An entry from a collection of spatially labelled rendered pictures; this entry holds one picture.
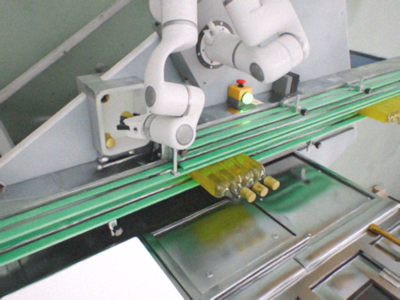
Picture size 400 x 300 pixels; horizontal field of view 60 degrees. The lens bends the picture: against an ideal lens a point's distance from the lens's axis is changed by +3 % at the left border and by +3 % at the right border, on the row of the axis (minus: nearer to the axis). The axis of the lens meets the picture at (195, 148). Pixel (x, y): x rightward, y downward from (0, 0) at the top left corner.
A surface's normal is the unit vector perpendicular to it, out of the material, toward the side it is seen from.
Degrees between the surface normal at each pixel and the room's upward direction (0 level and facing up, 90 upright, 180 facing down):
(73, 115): 0
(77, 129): 0
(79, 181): 90
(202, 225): 90
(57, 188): 90
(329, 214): 90
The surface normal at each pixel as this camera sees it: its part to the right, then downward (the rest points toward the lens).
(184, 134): 0.58, 0.18
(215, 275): 0.04, -0.87
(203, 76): 0.53, 0.41
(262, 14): 0.19, -0.07
